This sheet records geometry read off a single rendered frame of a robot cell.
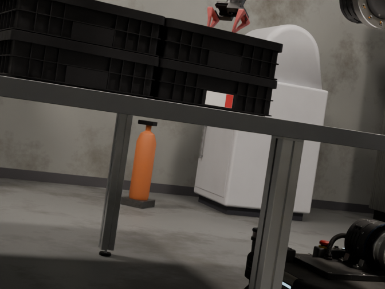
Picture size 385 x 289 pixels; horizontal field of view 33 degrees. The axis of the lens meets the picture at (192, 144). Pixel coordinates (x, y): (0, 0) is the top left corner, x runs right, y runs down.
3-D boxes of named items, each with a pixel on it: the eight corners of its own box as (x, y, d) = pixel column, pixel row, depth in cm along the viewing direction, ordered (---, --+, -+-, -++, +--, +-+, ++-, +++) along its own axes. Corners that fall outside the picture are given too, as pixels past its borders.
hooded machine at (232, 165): (219, 214, 481) (249, 12, 476) (188, 199, 541) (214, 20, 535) (309, 222, 511) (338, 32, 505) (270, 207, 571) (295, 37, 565)
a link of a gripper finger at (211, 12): (216, 24, 212) (228, 3, 216) (198, 22, 216) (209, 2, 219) (223, 38, 217) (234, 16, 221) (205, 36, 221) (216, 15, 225)
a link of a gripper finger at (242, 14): (235, 26, 208) (246, 4, 212) (216, 24, 212) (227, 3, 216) (242, 40, 213) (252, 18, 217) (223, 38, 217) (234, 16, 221)
